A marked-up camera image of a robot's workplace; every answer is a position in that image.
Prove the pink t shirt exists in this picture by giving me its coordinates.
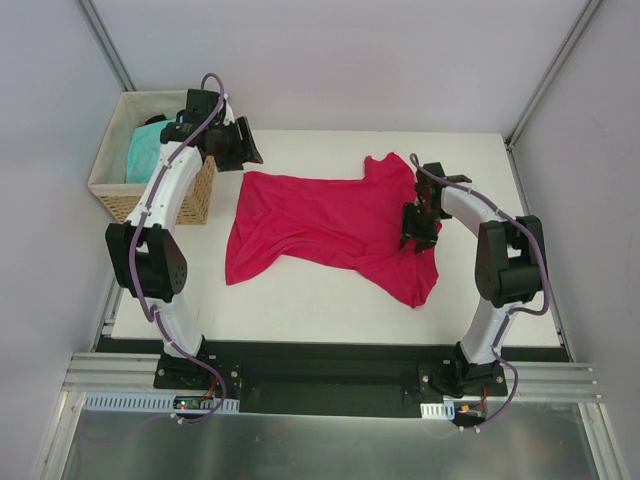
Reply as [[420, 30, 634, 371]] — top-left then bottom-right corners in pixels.
[[225, 153, 439, 308]]

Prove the wicker basket with liner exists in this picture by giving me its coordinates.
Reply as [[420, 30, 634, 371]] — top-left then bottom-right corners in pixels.
[[88, 90, 215, 225]]

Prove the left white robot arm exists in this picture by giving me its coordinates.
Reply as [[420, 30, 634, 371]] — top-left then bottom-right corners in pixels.
[[105, 88, 262, 389]]

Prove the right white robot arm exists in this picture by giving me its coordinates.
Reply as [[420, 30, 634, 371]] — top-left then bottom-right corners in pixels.
[[399, 154, 551, 398]]

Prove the black garment in basket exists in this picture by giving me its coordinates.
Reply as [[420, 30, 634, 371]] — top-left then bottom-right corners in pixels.
[[143, 114, 167, 126]]

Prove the teal t shirt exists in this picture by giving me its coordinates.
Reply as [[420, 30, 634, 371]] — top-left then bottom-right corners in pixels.
[[125, 120, 170, 184]]

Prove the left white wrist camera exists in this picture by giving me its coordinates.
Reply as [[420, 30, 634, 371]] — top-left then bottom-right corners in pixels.
[[222, 94, 236, 126]]

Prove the right white cable duct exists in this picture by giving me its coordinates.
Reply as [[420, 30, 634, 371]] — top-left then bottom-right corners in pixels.
[[420, 400, 455, 421]]

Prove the white cable duct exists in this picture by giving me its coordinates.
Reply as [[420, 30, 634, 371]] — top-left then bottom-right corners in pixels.
[[84, 393, 240, 415], [420, 400, 455, 421]]

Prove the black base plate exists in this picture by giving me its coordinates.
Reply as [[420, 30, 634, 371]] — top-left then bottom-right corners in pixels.
[[94, 337, 574, 416]]

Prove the left aluminium frame post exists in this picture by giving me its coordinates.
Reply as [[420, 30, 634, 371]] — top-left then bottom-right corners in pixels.
[[74, 0, 137, 92]]

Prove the aluminium frame post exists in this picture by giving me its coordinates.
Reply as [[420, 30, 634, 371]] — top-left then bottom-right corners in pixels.
[[504, 0, 606, 152], [74, 0, 137, 92]]

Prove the front aluminium rail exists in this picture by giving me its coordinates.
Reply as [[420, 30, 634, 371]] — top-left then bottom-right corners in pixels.
[[63, 352, 604, 403]]

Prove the right aluminium frame post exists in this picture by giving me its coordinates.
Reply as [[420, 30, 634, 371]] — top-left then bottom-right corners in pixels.
[[504, 0, 606, 152]]

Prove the left white cable duct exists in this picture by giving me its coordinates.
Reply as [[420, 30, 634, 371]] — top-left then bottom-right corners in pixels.
[[84, 393, 240, 415]]

